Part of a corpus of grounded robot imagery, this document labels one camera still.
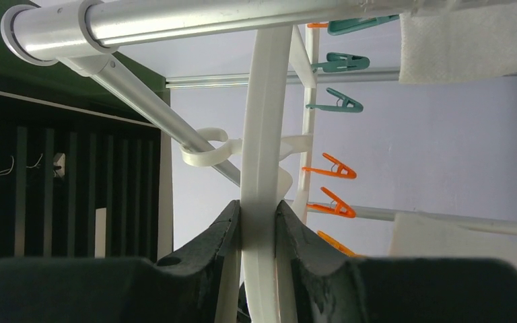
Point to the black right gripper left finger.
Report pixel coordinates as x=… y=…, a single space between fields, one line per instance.
x=196 y=283

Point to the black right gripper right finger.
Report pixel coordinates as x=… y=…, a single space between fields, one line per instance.
x=330 y=286

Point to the white round clip hanger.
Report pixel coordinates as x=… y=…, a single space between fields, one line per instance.
x=263 y=184

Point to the teal clip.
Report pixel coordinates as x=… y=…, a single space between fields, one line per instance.
x=337 y=62
x=341 y=27

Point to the white sock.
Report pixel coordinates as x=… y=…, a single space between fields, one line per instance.
x=459 y=45

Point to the teal front clip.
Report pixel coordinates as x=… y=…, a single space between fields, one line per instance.
x=341 y=27

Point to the grey left rack pole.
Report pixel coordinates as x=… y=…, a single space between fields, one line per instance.
x=112 y=75

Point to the grey horizontal rack bar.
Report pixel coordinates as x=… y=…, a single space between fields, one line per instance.
x=43 y=35

